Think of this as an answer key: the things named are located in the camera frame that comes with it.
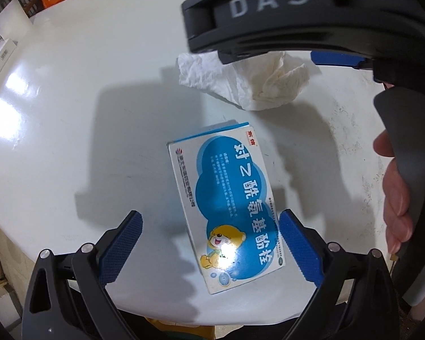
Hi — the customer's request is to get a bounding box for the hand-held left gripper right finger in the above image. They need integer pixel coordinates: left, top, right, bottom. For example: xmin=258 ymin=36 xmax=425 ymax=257
xmin=278 ymin=208 xmax=402 ymax=340

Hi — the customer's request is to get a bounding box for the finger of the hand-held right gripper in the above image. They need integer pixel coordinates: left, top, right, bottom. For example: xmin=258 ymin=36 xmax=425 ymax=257
xmin=311 ymin=50 xmax=375 ymax=71

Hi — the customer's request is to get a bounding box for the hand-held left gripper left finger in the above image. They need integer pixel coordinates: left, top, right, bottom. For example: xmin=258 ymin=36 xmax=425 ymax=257
xmin=21 ymin=210 xmax=144 ymax=340

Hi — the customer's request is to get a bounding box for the white tissue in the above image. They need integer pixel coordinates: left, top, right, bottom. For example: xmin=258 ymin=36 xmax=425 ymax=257
xmin=177 ymin=50 xmax=311 ymax=111

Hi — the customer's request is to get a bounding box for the blue medicine box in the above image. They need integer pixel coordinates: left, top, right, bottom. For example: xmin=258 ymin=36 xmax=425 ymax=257
xmin=167 ymin=122 xmax=287 ymax=295

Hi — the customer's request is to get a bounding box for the person's right hand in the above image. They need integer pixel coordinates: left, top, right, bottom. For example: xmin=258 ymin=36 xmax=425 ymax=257
xmin=373 ymin=131 xmax=414 ymax=256

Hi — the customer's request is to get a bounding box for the yellow plastic stool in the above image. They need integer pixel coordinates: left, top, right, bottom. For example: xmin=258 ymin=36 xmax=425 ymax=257
xmin=147 ymin=317 xmax=215 ymax=340

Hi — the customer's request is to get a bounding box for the white labelled box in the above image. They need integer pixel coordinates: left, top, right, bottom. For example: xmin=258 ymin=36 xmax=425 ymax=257
xmin=0 ymin=37 xmax=19 ymax=107

